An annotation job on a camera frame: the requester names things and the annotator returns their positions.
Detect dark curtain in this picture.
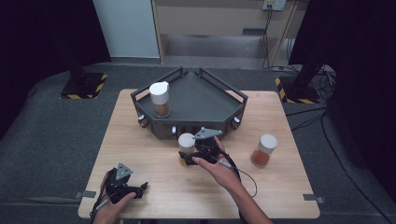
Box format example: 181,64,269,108
0,0,112,140
289,0,396,194

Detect jar with brown spice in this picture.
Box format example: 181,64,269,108
148,80,172,119

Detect jar with orange spice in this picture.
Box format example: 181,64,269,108
177,133,197,157

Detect left hand-held gripper cable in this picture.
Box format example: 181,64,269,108
89,173,114,224

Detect black socket cables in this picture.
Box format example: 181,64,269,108
261,5,292,72

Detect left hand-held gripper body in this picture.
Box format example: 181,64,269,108
104,161,138,205

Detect person's left hand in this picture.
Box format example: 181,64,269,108
92,172,137,224

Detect black floor cable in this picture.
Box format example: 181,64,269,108
285,106,396,224

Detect right hand-held gripper cable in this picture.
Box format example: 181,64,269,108
214,147,259,199

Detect black corner rack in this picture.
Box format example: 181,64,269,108
131,66,249,141

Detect white wall socket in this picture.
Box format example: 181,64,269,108
262,0,287,12

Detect hand-held gripper cable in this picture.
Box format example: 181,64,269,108
214,147,259,199
89,173,114,224

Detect white panel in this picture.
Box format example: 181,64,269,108
92,0,161,59

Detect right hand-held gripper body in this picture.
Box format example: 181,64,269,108
192,126,223,164

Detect tangled cable bundle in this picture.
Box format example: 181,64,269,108
313,65,338,101

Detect person's right hand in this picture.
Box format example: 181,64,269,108
191,136,244,194

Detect black stand with striped base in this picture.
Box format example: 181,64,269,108
275,59,328,105
59,52,108,101

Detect jar with red spice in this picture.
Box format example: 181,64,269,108
250,133,278,169

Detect grey tape piece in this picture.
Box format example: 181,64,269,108
74,189,97,200
302,193,326,205

